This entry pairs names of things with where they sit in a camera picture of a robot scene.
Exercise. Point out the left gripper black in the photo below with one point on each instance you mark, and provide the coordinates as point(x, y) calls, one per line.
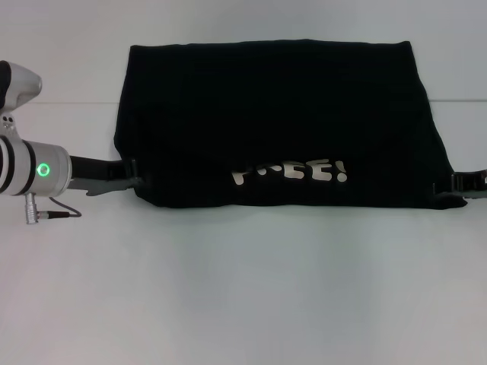
point(99, 175)

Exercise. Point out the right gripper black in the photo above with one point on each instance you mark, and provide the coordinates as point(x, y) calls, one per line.
point(475, 184)

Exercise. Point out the black t-shirt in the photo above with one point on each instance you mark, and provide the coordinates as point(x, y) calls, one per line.
point(285, 114)

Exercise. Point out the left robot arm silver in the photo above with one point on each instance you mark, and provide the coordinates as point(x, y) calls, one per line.
point(26, 152)

